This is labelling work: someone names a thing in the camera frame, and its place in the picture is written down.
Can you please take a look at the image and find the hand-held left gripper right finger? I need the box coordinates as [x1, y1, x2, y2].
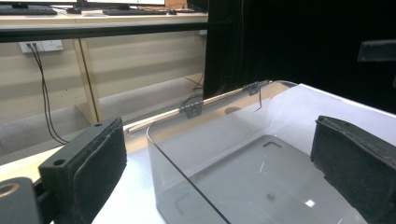
[310, 115, 396, 224]

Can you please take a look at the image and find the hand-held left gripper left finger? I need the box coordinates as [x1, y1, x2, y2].
[38, 117, 128, 224]

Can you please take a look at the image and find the transparent grey lidded box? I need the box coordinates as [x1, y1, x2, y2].
[124, 79, 396, 224]

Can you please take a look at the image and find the white table cover sheet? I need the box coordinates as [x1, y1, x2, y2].
[90, 83, 396, 224]

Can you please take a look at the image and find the black curtain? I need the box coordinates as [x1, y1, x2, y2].
[203, 0, 396, 115]

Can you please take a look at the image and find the long wooden desk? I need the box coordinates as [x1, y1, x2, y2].
[0, 8, 209, 126]

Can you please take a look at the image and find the black keyboard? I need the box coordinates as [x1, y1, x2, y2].
[0, 5, 59, 16]
[102, 7, 169, 17]

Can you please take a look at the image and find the computer monitor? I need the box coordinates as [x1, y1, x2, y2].
[85, 0, 166, 10]
[0, 0, 78, 9]

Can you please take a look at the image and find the black socket cable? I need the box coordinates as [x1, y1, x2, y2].
[32, 43, 69, 145]
[27, 43, 64, 146]

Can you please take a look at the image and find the white wall socket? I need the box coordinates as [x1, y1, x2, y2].
[19, 39, 64, 54]

